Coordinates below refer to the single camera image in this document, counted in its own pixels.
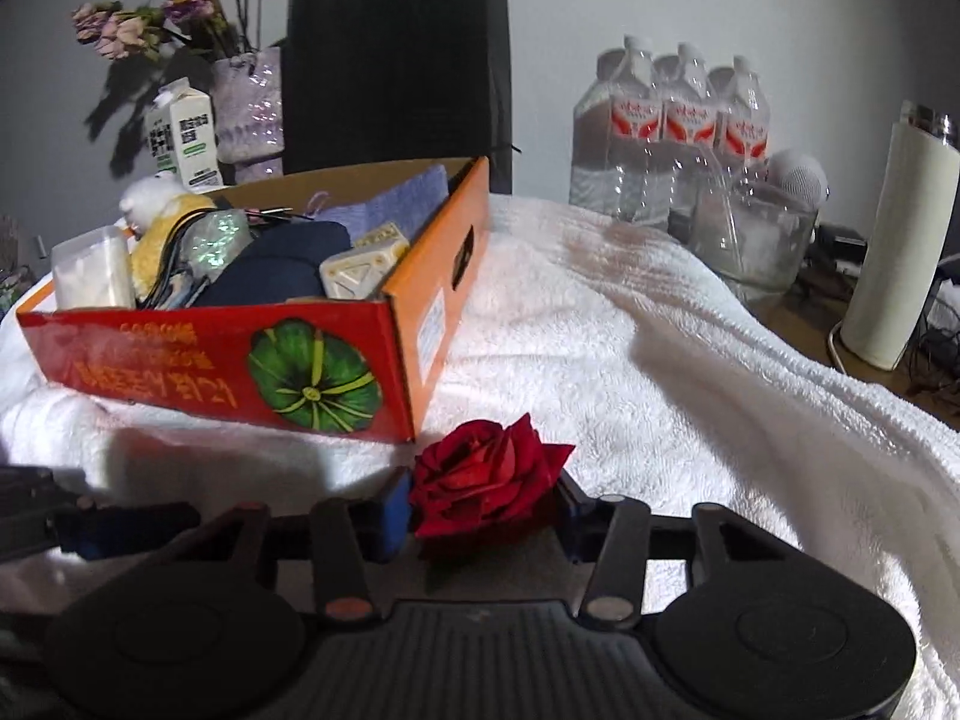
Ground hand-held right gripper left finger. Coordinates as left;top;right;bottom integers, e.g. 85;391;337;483
169;474;413;622

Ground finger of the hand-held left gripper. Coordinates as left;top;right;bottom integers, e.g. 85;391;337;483
52;501;202;562

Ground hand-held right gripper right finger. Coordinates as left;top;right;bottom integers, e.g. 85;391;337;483
555;472;792;625

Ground red rose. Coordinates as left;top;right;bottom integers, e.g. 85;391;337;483
409;412;577;562

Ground orange cardboard box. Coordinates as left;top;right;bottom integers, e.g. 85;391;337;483
16;156;492;443

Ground white towel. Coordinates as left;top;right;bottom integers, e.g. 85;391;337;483
0;195;960;720

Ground white tissue pack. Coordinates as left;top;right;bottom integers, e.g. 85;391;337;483
51;225;137;310

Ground beige cube toy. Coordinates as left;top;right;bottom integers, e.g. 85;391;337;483
319;221;412;301

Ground navy blue cloth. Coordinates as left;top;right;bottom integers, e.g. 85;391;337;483
196;223;353;307

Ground iridescent glitter pouch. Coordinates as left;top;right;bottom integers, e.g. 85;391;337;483
180;210;253;283

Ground clear plastic container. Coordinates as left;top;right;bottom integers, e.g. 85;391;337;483
688;180;820;306

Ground yellow white plush toy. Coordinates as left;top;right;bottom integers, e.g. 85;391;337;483
118;172;218;297

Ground pack of clear water bottles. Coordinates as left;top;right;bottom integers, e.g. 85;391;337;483
568;34;773;230

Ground black power adapter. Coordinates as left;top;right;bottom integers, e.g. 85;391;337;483
816;223;868;265

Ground white milk carton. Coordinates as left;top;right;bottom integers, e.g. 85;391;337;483
144;77;222;192

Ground white round speaker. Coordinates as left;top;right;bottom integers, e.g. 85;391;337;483
761;150;830;209

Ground white thermos bottle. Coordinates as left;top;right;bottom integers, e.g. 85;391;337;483
840;100;960;371

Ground purple glass vase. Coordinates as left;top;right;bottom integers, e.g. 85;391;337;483
210;46;286;181

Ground black paper bag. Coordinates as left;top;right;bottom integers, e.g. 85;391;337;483
283;0;515;196

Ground black coiled cable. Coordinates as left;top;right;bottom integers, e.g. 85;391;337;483
139;206;293;310

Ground white cable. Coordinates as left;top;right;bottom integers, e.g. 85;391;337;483
827;317;854;370

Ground purple drawstring pouch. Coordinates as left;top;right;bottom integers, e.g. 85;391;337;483
304;165;451;241

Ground black cable tangle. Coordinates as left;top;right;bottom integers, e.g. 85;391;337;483
904;289;960;400

